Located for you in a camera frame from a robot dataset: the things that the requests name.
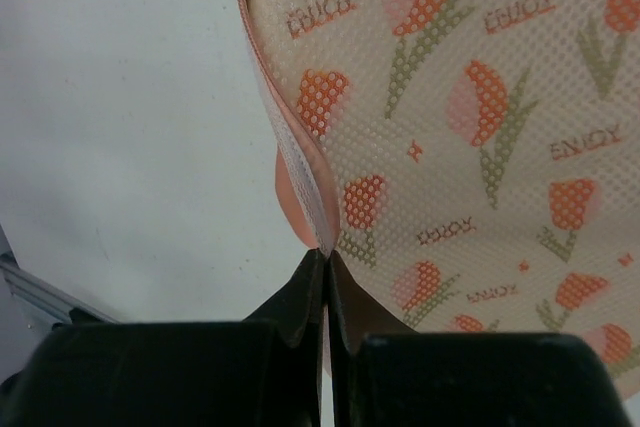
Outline aluminium mounting rail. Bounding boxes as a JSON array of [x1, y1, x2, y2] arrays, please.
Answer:
[[1, 251, 116, 324]]

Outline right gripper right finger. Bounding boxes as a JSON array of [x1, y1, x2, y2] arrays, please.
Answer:
[[327, 253, 631, 426]]

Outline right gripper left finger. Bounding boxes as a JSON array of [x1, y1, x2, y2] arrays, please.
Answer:
[[1, 250, 325, 426]]

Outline floral mesh laundry bag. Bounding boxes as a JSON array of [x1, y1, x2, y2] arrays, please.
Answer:
[[238, 0, 639, 399]]

